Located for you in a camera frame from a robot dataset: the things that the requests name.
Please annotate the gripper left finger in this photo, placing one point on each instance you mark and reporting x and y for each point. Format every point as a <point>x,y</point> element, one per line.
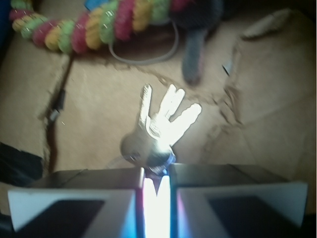
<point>80,204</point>

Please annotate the silver key bunch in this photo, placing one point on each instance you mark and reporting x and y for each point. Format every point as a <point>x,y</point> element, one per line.
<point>149,144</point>

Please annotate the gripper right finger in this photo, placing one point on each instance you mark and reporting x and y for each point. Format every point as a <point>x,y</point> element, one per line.
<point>234,201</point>

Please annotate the grey plush toy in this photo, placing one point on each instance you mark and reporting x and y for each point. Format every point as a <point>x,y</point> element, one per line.
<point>197,18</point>

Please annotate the brown paper lined bin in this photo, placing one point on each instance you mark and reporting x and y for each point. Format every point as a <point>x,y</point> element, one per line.
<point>257,91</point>

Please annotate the multicolour twisted rope toy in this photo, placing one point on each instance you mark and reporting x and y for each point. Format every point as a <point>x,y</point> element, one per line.
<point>109,21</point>

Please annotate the blue rectangular block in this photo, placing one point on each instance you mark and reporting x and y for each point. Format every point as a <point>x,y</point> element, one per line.
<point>92,4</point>

